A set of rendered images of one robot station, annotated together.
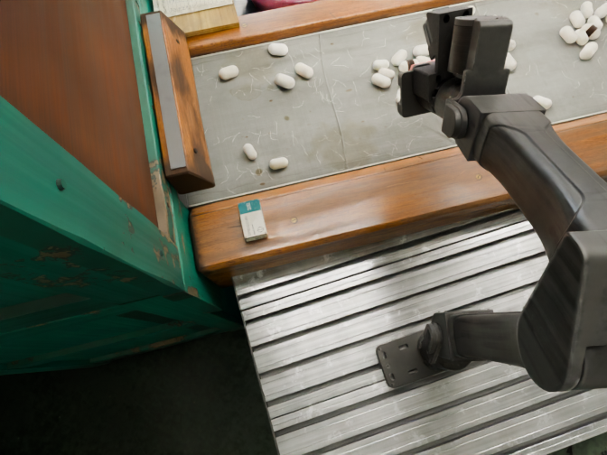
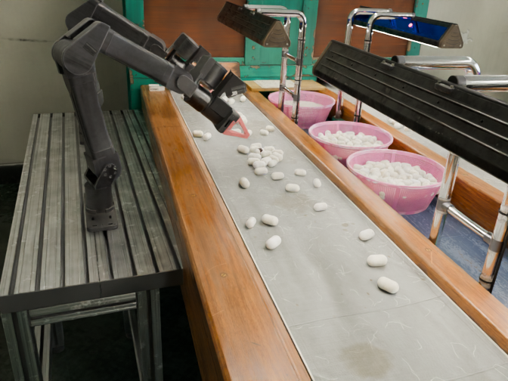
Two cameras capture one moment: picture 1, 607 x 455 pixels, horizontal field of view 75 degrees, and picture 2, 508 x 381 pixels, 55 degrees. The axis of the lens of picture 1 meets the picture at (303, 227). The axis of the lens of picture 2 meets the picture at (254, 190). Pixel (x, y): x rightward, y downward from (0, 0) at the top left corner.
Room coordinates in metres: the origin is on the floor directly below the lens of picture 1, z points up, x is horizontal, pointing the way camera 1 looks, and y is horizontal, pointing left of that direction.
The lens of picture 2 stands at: (0.49, -1.88, 1.24)
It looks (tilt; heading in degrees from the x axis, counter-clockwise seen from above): 25 degrees down; 87
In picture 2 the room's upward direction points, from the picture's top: 3 degrees clockwise
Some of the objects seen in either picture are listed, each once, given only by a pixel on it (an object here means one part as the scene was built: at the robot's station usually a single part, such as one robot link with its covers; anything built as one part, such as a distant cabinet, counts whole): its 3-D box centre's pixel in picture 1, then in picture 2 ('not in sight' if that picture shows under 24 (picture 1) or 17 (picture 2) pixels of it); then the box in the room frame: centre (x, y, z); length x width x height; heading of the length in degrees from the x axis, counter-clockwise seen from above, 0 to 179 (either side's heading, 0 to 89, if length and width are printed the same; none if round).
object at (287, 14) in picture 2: not in sight; (268, 75); (0.62, -0.20, 0.90); 0.20 x 0.19 x 0.45; 104
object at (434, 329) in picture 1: (457, 341); not in sight; (0.01, -0.22, 0.77); 0.09 x 0.06 x 0.06; 93
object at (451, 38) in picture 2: not in sight; (399, 23); (1.09, -0.08, 1.08); 0.62 x 0.08 x 0.07; 104
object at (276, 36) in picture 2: not in sight; (248, 20); (0.54, -0.21, 1.08); 0.62 x 0.08 x 0.07; 104
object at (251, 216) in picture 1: (252, 219); (156, 87); (0.19, 0.08, 0.78); 0.06 x 0.04 x 0.02; 14
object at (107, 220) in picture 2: not in sight; (98, 196); (0.18, -0.80, 0.71); 0.20 x 0.07 x 0.08; 107
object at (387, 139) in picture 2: not in sight; (348, 147); (0.88, -0.41, 0.72); 0.27 x 0.27 x 0.10
